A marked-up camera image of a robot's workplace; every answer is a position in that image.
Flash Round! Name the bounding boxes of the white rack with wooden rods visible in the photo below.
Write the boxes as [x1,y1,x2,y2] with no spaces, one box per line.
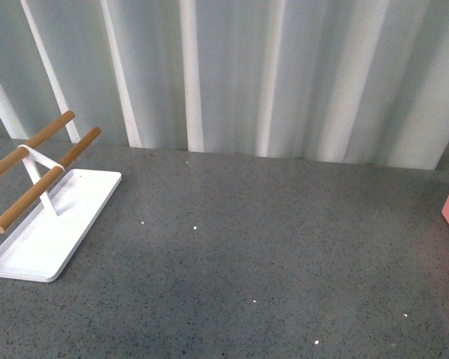
[0,111,122,283]

